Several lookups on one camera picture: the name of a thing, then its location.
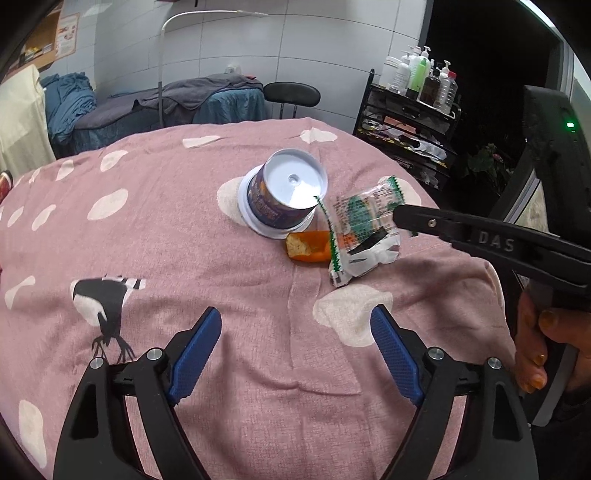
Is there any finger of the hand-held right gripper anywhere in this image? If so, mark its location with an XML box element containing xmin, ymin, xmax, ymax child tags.
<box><xmin>392</xmin><ymin>203</ymin><xmax>468</xmax><ymax>248</ymax></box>

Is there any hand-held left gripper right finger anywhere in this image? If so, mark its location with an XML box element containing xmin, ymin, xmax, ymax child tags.
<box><xmin>370</xmin><ymin>305</ymin><xmax>540</xmax><ymax>480</ymax></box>

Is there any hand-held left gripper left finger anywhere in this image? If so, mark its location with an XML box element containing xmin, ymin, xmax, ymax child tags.
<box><xmin>53</xmin><ymin>307</ymin><xmax>223</xmax><ymax>480</ymax></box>

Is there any green and white snack wrapper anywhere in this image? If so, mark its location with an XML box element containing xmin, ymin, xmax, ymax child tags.
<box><xmin>314</xmin><ymin>176</ymin><xmax>406</xmax><ymax>288</ymax></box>

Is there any person's right hand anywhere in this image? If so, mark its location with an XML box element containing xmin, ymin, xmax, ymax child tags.
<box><xmin>513</xmin><ymin>291</ymin><xmax>591</xmax><ymax>394</ymax></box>

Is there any potted plant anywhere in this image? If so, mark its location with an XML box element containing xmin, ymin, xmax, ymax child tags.
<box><xmin>466</xmin><ymin>143</ymin><xmax>513</xmax><ymax>193</ymax></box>

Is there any black storage cart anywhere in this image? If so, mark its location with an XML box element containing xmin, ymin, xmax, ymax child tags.
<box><xmin>353</xmin><ymin>69</ymin><xmax>462</xmax><ymax>193</ymax></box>

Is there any pink polka dot blanket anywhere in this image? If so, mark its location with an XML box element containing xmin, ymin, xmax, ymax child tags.
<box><xmin>0</xmin><ymin>117</ymin><xmax>520</xmax><ymax>480</ymax></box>

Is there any crushed orange packet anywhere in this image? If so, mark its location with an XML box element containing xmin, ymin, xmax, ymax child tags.
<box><xmin>285</xmin><ymin>231</ymin><xmax>334</xmax><ymax>264</ymax></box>

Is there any clear pump bottle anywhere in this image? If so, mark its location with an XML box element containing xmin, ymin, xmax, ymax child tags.
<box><xmin>434</xmin><ymin>60</ymin><xmax>459</xmax><ymax>114</ymax></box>

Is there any dark brown pump bottle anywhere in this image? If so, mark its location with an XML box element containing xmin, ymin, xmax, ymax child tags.
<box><xmin>419</xmin><ymin>60</ymin><xmax>441</xmax><ymax>105</ymax></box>

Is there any green pump bottle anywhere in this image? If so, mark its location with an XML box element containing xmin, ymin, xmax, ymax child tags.
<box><xmin>405</xmin><ymin>46</ymin><xmax>432</xmax><ymax>101</ymax></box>

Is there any white pump bottle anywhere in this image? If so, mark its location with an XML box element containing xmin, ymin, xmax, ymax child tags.
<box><xmin>387</xmin><ymin>46</ymin><xmax>422</xmax><ymax>95</ymax></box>

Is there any purple instant noodle cup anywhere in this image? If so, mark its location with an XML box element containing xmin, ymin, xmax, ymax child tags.
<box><xmin>237</xmin><ymin>148</ymin><xmax>329</xmax><ymax>239</ymax></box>

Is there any black stool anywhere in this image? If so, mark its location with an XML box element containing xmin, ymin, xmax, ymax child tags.
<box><xmin>263</xmin><ymin>82</ymin><xmax>321</xmax><ymax>121</ymax></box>

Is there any blue massage bed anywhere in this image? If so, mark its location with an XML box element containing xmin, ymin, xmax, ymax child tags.
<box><xmin>51</xmin><ymin>74</ymin><xmax>269</xmax><ymax>156</ymax></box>

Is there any white floor lamp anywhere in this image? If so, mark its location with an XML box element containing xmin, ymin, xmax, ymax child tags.
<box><xmin>158</xmin><ymin>8</ymin><xmax>269</xmax><ymax>131</ymax></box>

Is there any blue blanket pile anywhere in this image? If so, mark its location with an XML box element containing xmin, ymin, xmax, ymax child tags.
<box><xmin>41</xmin><ymin>73</ymin><xmax>98</xmax><ymax>144</ymax></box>

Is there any cream cloth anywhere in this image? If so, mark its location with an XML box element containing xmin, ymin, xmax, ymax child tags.
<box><xmin>0</xmin><ymin>65</ymin><xmax>56</xmax><ymax>174</ymax></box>

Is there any wooden shelf unit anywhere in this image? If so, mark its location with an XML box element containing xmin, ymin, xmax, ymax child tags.
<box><xmin>0</xmin><ymin>0</ymin><xmax>64</xmax><ymax>80</ymax></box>

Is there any wall poster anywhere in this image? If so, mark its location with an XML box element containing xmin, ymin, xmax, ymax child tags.
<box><xmin>54</xmin><ymin>13</ymin><xmax>80</xmax><ymax>58</ymax></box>

